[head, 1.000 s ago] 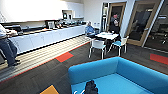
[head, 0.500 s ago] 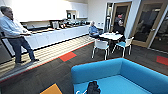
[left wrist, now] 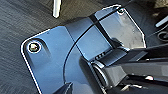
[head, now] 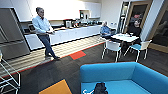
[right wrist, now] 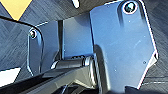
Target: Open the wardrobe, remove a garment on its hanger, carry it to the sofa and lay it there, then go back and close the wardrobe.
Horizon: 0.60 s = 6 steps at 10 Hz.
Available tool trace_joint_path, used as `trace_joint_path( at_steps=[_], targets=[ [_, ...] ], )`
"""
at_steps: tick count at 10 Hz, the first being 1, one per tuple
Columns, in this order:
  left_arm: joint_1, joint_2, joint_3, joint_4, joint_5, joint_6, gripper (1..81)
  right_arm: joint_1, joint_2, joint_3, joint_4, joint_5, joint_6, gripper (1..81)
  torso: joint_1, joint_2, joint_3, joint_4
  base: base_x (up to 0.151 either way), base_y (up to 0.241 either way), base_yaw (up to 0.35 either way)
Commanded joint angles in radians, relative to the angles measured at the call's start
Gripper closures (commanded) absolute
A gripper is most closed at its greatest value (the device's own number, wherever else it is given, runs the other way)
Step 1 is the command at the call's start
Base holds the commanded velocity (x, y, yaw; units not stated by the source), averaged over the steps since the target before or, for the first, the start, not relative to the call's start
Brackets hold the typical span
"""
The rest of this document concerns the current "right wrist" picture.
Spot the small white robot box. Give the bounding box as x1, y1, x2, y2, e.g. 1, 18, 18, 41
0, 67, 22, 88

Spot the round yellow-ringed base marker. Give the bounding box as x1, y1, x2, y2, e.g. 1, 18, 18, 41
28, 29, 38, 39
121, 0, 140, 15

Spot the grey robot torso limb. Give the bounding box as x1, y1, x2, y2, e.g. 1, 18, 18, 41
0, 54, 111, 94

